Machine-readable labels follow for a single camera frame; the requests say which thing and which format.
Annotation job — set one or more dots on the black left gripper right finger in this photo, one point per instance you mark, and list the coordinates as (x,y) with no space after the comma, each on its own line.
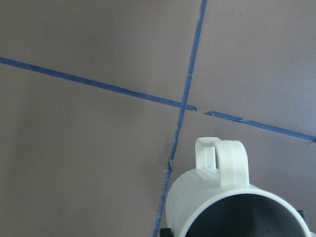
(302,214)

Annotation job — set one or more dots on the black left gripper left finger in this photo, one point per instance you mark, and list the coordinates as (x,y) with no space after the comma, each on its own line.
(165,232)

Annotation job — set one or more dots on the white ribbed HOME mug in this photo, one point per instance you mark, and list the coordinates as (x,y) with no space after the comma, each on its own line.
(216,199)

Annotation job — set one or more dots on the brown paper table cover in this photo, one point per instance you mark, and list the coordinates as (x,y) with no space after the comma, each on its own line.
(101,102)

